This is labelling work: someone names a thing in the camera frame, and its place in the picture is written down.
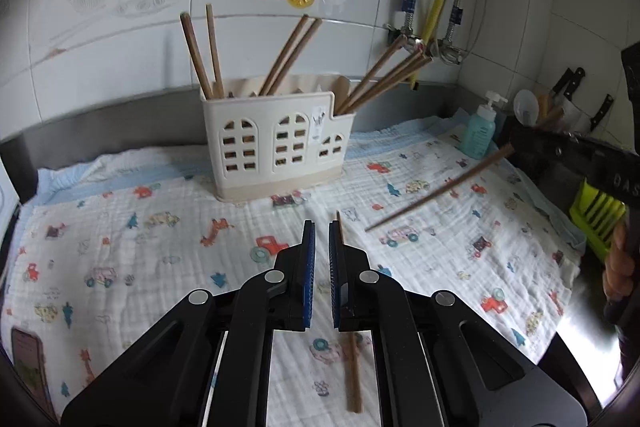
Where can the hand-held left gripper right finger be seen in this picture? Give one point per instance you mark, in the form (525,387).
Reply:
(334,277)

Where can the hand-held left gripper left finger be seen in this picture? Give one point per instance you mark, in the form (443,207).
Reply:
(309,277)

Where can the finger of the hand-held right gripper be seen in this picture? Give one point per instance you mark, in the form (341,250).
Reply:
(550,152)

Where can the brown wooden chopstick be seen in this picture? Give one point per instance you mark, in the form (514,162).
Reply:
(395,69)
(196,57)
(370,74)
(353,377)
(412,74)
(440,189)
(282,56)
(295,57)
(214,52)
(400,76)

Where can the white plastic utensil holder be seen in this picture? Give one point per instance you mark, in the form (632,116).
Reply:
(265,157)

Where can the person's right hand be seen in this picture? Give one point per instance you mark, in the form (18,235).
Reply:
(620,267)

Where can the green plastic rack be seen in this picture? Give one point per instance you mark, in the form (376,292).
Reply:
(595,217)

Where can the wooden spatula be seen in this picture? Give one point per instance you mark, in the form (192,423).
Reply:
(546,106)

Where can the teal pump soap bottle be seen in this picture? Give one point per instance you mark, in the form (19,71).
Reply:
(477,137)

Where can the metal angle valve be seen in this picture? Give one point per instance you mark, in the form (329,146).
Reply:
(450,53)

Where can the white cartoon printed cloth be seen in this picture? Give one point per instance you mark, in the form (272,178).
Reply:
(150,267)

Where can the metal valve with red knob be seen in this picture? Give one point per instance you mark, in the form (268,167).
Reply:
(411,41)

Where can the smartphone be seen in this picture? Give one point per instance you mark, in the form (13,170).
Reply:
(27,367)

